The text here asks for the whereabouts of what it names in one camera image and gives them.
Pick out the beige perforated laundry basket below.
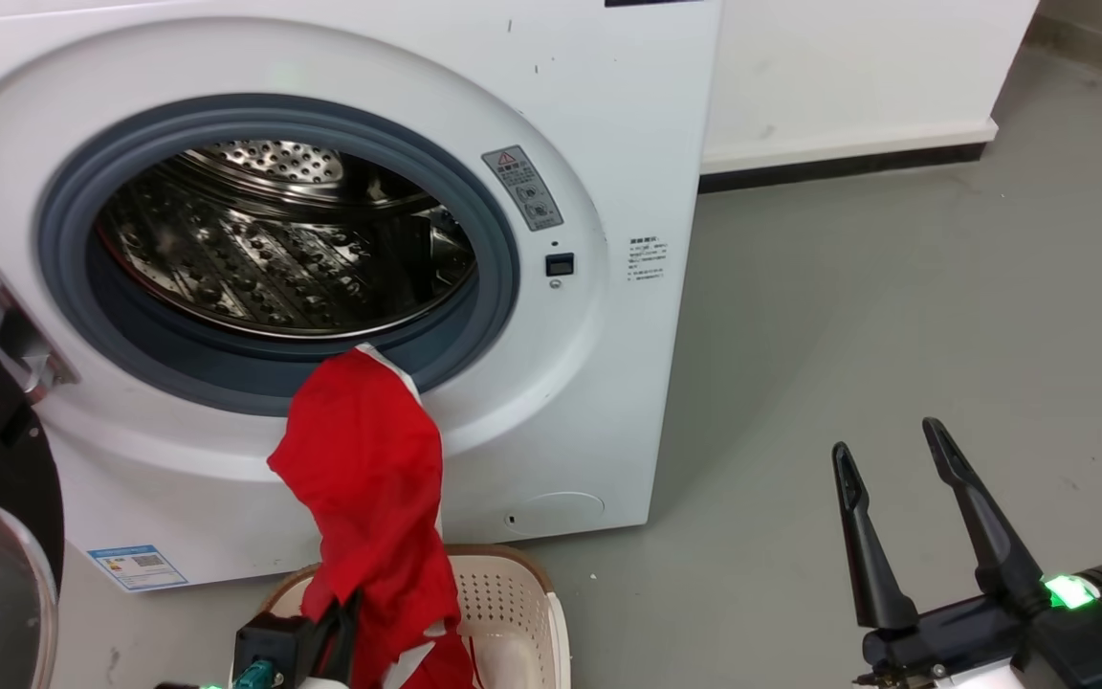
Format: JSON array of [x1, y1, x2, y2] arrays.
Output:
[[259, 544, 573, 689]]

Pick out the grey warning sticker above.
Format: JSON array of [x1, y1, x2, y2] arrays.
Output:
[[481, 145, 564, 233]]

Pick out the chrome door hinge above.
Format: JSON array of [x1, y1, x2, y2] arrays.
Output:
[[0, 258, 81, 405]]

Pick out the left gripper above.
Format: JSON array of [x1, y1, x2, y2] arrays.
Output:
[[155, 589, 364, 689]]

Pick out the blue energy label sticker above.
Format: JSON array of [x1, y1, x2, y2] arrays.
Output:
[[87, 544, 190, 594]]

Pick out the red cloth garment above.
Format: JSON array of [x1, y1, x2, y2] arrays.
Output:
[[267, 344, 480, 689]]

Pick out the small printed text sticker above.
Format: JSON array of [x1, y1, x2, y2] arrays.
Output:
[[626, 236, 672, 283]]

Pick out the round white filter cover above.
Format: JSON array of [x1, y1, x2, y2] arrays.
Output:
[[503, 491, 606, 537]]

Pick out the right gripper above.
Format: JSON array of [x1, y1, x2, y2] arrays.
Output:
[[832, 416, 1102, 689]]

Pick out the stainless steel washing machine drum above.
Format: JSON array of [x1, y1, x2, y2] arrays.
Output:
[[95, 139, 478, 341]]

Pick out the white front-load washing machine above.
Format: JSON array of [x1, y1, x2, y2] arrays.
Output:
[[0, 0, 724, 594]]

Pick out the grey rubber door gasket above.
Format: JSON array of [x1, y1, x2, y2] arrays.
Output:
[[36, 93, 521, 417]]

